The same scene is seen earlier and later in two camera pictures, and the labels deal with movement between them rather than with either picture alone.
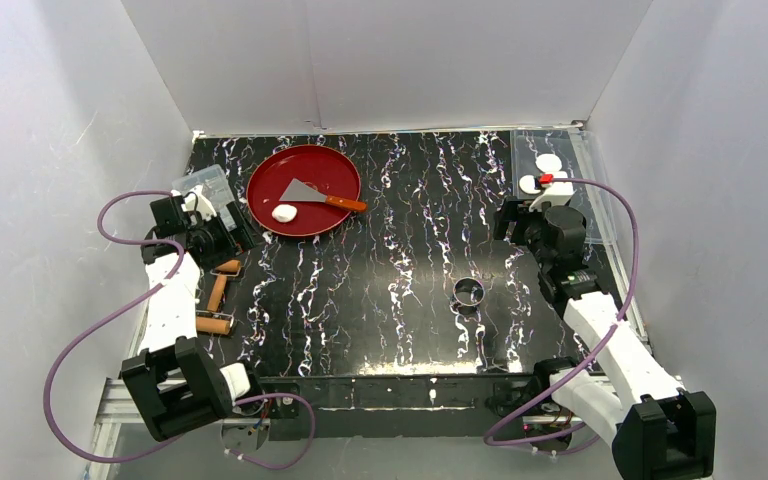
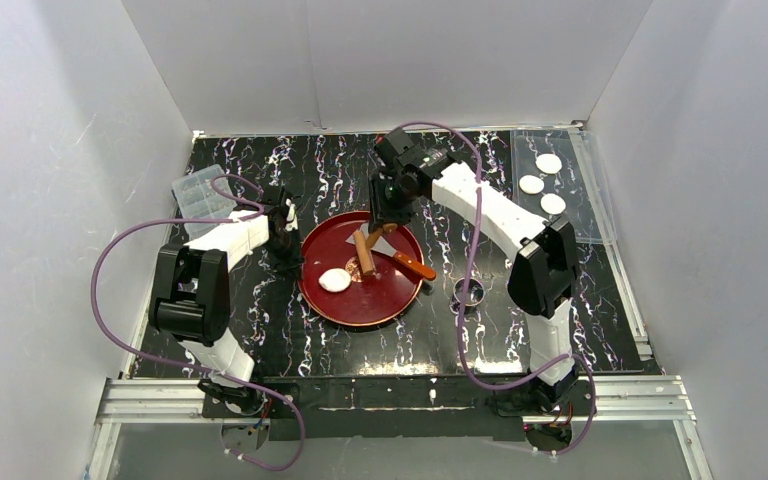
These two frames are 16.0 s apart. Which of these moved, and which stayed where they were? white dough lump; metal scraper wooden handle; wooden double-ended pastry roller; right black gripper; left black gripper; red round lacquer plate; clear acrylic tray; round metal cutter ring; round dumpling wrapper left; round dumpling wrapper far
Moved: white dough lump; red round lacquer plate; right black gripper; left black gripper; metal scraper wooden handle; wooden double-ended pastry roller
Stayed: round dumpling wrapper far; round dumpling wrapper left; clear acrylic tray; round metal cutter ring
